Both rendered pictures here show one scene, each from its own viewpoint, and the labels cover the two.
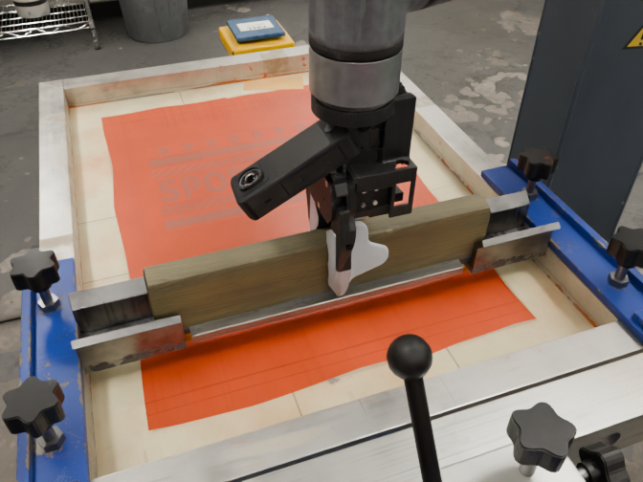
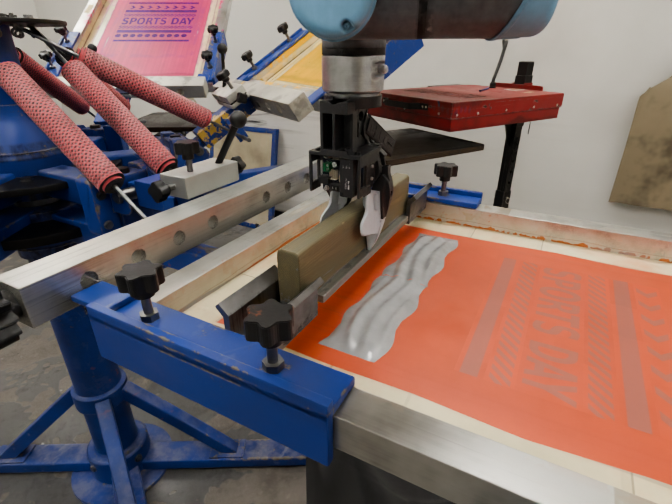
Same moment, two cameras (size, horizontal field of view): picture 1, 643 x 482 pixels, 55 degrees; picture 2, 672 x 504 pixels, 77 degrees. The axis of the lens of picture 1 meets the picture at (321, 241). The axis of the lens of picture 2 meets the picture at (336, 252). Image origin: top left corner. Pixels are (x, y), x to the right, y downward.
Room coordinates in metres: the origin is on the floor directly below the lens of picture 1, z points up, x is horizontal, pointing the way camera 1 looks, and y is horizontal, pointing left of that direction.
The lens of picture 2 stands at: (0.86, -0.41, 1.26)
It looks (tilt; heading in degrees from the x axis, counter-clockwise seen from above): 26 degrees down; 138
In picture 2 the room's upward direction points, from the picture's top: straight up
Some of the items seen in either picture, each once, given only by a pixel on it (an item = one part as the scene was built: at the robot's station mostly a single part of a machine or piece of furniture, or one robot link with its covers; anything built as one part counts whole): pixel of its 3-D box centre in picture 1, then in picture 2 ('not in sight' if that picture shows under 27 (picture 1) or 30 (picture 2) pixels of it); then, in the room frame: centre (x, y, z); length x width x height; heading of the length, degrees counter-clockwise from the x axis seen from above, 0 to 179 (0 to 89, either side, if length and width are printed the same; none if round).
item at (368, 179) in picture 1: (358, 153); (349, 145); (0.47, -0.03, 1.15); 0.09 x 0.08 x 0.12; 109
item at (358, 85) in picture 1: (352, 69); (355, 76); (0.47, -0.03, 1.23); 0.08 x 0.08 x 0.05
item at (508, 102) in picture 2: not in sight; (464, 104); (-0.07, 1.11, 1.06); 0.61 x 0.46 x 0.12; 79
